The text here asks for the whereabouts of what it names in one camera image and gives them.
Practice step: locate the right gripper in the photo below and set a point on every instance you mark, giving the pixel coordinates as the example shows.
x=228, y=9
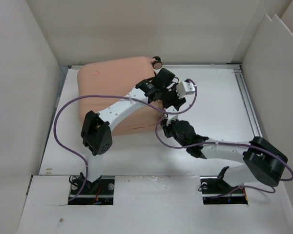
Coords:
x=167, y=124

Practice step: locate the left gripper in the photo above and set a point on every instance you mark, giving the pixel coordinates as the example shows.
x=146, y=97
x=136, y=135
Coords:
x=177, y=101

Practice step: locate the pink suitcase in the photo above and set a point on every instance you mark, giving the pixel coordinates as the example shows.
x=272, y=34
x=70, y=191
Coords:
x=117, y=78

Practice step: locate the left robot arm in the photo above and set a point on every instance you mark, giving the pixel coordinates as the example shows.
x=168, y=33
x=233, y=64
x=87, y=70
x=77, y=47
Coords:
x=159, y=92

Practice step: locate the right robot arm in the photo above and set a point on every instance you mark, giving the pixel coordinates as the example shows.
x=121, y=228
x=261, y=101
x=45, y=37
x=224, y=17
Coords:
x=258, y=159

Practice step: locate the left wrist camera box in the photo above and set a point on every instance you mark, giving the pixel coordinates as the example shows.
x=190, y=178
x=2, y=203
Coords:
x=185, y=88

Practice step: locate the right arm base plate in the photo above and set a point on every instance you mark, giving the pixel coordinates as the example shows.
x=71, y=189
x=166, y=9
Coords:
x=217, y=192

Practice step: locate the aluminium rail frame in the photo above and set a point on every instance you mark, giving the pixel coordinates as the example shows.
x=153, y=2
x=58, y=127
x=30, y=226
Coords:
x=255, y=128

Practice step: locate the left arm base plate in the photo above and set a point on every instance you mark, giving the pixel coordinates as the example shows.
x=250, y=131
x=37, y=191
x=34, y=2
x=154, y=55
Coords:
x=101, y=193

